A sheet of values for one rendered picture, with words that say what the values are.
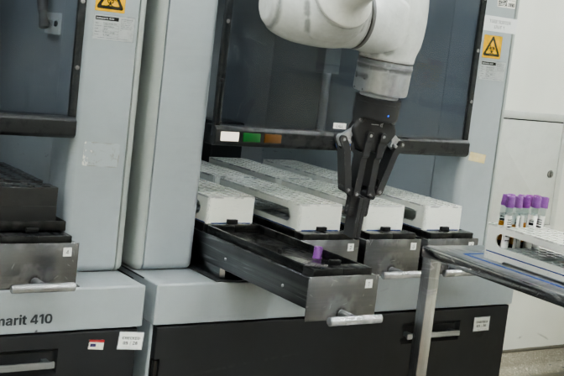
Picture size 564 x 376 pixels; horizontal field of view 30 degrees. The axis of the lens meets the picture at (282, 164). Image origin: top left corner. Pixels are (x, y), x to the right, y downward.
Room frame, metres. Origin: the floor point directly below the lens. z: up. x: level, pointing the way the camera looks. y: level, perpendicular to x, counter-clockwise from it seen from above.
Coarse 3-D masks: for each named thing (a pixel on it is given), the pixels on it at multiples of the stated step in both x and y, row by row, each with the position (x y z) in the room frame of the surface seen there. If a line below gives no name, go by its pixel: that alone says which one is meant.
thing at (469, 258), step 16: (432, 256) 1.84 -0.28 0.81; (448, 256) 1.81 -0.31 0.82; (464, 256) 1.81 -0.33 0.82; (480, 256) 1.83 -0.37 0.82; (432, 272) 1.85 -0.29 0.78; (480, 272) 1.74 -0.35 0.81; (496, 272) 1.71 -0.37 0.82; (512, 272) 1.71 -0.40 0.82; (528, 272) 1.73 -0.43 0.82; (432, 288) 1.85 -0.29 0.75; (512, 288) 1.67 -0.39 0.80; (528, 288) 1.64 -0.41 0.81; (544, 288) 1.62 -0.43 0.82; (560, 288) 1.63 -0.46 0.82; (432, 304) 1.86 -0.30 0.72; (560, 304) 1.58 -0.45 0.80; (416, 320) 1.86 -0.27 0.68; (432, 320) 1.86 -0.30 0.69; (416, 336) 1.86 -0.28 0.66; (416, 352) 1.85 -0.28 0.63; (416, 368) 1.85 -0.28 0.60
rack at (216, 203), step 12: (204, 180) 2.07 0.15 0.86; (204, 192) 1.90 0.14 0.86; (216, 192) 1.92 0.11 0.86; (228, 192) 1.95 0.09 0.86; (240, 192) 1.96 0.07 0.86; (204, 204) 1.87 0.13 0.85; (216, 204) 1.87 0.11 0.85; (228, 204) 1.88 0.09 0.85; (240, 204) 1.90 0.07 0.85; (252, 204) 1.91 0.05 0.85; (204, 216) 1.87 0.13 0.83; (216, 216) 1.87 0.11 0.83; (228, 216) 1.88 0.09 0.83; (240, 216) 1.90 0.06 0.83; (252, 216) 1.91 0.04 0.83
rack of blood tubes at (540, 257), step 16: (496, 224) 1.81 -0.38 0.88; (496, 240) 1.80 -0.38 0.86; (528, 240) 1.74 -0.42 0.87; (544, 240) 1.71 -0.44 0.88; (560, 240) 1.72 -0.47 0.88; (496, 256) 1.79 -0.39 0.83; (512, 256) 1.76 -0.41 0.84; (528, 256) 1.74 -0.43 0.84; (544, 256) 1.76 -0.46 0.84; (560, 256) 1.77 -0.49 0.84; (544, 272) 1.70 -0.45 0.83; (560, 272) 1.67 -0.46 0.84
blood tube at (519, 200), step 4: (516, 196) 1.80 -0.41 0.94; (520, 196) 1.81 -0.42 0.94; (516, 200) 1.80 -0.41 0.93; (520, 200) 1.80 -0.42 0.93; (516, 204) 1.80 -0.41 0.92; (520, 204) 1.80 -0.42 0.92; (516, 208) 1.80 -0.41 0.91; (520, 208) 1.80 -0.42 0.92; (516, 212) 1.80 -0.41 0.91; (516, 216) 1.80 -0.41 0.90; (512, 220) 1.80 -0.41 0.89; (516, 220) 1.80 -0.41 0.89; (512, 224) 1.80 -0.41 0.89; (516, 224) 1.80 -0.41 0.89; (512, 240) 1.80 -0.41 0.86; (512, 244) 1.80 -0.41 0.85
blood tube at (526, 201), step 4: (524, 196) 1.81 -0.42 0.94; (528, 196) 1.82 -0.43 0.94; (524, 200) 1.81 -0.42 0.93; (528, 200) 1.81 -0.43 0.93; (524, 204) 1.81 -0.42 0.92; (528, 204) 1.81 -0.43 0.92; (524, 208) 1.81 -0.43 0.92; (528, 208) 1.81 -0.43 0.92; (524, 212) 1.81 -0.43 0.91; (528, 212) 1.81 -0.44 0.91; (520, 216) 1.81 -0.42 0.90; (524, 216) 1.81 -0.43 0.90; (520, 220) 1.81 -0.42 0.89; (524, 220) 1.81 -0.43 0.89; (520, 224) 1.81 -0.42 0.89; (524, 224) 1.81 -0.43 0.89; (520, 240) 1.81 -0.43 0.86; (516, 244) 1.82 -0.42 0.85; (520, 244) 1.81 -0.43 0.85
